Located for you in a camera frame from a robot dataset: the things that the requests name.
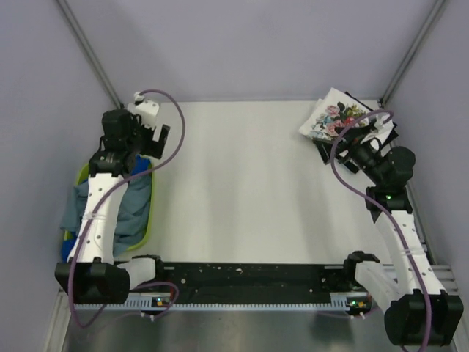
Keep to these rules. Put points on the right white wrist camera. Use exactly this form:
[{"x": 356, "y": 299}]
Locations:
[{"x": 382, "y": 127}]

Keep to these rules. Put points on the white floral folded t shirt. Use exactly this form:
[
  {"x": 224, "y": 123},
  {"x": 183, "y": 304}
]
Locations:
[{"x": 332, "y": 113}]

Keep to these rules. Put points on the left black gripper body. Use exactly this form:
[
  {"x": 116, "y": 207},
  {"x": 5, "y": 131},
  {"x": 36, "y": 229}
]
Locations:
[{"x": 141, "y": 137}]

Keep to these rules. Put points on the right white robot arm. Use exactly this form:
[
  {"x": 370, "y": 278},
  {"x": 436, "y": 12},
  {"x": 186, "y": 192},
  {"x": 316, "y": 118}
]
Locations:
[{"x": 417, "y": 309}]

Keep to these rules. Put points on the right aluminium frame post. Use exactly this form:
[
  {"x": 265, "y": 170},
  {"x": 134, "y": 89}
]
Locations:
[{"x": 436, "y": 11}]

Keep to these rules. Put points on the aluminium frame post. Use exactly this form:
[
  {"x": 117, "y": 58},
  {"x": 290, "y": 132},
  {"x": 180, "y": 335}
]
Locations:
[
  {"x": 436, "y": 11},
  {"x": 87, "y": 50}
]

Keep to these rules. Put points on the grey-blue t shirt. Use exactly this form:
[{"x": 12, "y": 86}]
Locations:
[{"x": 133, "y": 209}]

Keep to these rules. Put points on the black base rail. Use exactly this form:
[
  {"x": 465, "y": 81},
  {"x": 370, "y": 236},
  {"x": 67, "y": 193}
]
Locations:
[{"x": 249, "y": 283}]

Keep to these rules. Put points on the green plastic tray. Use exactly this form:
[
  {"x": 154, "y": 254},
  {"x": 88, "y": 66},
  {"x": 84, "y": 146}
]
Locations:
[{"x": 148, "y": 220}]

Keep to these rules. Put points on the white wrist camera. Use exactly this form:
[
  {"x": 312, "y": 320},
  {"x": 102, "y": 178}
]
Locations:
[
  {"x": 146, "y": 107},
  {"x": 382, "y": 127}
]

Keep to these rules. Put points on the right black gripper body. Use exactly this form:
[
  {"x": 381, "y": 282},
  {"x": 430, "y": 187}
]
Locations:
[{"x": 361, "y": 155}]

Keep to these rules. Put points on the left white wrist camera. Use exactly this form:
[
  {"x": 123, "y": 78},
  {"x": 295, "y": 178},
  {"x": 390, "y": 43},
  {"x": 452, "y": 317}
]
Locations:
[{"x": 146, "y": 107}]

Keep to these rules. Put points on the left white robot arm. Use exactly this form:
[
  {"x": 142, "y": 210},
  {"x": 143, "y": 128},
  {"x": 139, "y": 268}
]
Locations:
[{"x": 90, "y": 275}]

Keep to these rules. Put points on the left aluminium frame post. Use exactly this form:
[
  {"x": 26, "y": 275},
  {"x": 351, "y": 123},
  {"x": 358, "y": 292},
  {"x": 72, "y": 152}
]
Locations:
[{"x": 87, "y": 50}]

